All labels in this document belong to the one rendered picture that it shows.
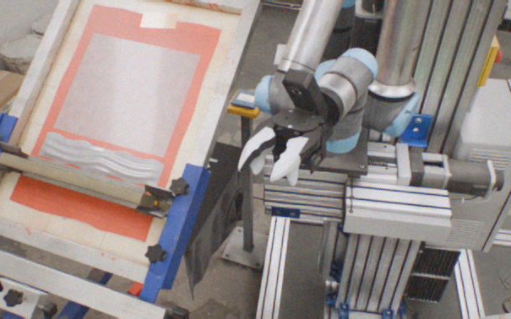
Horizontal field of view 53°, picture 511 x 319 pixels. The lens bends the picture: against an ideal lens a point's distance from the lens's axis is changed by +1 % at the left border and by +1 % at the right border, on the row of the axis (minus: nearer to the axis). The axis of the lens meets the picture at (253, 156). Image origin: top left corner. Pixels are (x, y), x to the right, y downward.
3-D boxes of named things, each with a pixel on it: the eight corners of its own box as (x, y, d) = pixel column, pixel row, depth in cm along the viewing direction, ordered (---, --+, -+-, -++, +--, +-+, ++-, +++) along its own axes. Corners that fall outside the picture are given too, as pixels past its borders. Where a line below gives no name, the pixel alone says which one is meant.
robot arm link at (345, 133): (314, 121, 108) (319, 77, 100) (364, 139, 103) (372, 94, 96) (296, 141, 103) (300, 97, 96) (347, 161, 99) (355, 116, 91)
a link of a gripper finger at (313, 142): (310, 164, 73) (327, 129, 79) (309, 156, 72) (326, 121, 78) (279, 159, 74) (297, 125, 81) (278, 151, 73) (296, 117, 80)
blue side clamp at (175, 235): (193, 169, 132) (185, 161, 125) (211, 173, 130) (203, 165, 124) (153, 283, 125) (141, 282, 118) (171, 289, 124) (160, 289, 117)
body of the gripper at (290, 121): (312, 177, 80) (345, 135, 87) (308, 133, 74) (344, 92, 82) (269, 164, 83) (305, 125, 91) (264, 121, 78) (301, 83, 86)
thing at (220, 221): (226, 206, 207) (223, 146, 185) (247, 212, 205) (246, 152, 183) (173, 300, 175) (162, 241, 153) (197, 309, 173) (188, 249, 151)
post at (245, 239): (236, 226, 280) (231, 80, 215) (274, 238, 274) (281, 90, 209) (220, 257, 264) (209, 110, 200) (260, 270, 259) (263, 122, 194)
